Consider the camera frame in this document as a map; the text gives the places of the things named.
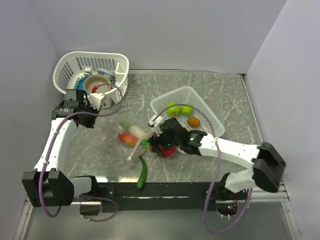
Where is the red fake strawberry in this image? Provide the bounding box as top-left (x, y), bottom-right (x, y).
top-left (140, 137), bottom-right (177, 158)

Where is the green fake apple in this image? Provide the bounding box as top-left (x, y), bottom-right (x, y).
top-left (166, 102), bottom-right (181, 118)

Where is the brown fake food piece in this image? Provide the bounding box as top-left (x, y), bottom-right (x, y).
top-left (187, 116), bottom-right (201, 128)

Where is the white perforated rectangular basket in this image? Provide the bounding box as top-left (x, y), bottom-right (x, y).
top-left (150, 86), bottom-right (225, 137)

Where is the clear zip top bag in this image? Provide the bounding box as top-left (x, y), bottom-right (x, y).
top-left (94, 117), bottom-right (155, 162)

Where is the green fake chili pepper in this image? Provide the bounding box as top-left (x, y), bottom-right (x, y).
top-left (136, 155), bottom-right (148, 189)

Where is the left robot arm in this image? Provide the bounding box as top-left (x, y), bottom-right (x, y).
top-left (22, 89), bottom-right (100, 207)

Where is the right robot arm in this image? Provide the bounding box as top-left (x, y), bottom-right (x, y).
top-left (148, 116), bottom-right (286, 199)

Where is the white fake radish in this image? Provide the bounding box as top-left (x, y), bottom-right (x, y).
top-left (119, 121), bottom-right (146, 139)

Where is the red yellow fake mango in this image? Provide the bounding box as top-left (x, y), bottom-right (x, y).
top-left (117, 132), bottom-right (138, 147)

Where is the blue plate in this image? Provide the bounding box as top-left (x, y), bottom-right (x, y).
top-left (74, 77), bottom-right (86, 91)

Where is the beige bowl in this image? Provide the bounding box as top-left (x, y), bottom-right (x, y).
top-left (83, 74), bottom-right (111, 94)

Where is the white slatted round basket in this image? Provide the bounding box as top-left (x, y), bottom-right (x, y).
top-left (52, 51), bottom-right (130, 95)

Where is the blue patterned white dish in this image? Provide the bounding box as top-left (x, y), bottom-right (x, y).
top-left (97, 68), bottom-right (116, 84)

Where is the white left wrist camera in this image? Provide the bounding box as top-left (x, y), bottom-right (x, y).
top-left (88, 92), bottom-right (106, 110)

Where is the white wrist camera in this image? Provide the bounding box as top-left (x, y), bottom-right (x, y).
top-left (88, 92), bottom-right (106, 110)
top-left (148, 114), bottom-right (164, 135)

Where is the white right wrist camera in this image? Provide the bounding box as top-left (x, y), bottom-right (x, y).
top-left (148, 114), bottom-right (164, 135)

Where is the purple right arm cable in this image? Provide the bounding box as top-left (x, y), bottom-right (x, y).
top-left (152, 103), bottom-right (253, 235)

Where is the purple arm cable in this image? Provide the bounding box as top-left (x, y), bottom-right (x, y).
top-left (152, 103), bottom-right (253, 235)
top-left (39, 83), bottom-right (124, 223)

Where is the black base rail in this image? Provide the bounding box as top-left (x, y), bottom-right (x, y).
top-left (69, 181), bottom-right (246, 213)

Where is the aluminium frame rail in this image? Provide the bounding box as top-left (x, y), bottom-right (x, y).
top-left (250, 181), bottom-right (290, 202)

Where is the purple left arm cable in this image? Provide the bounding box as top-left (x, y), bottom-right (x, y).
top-left (39, 83), bottom-right (124, 223)

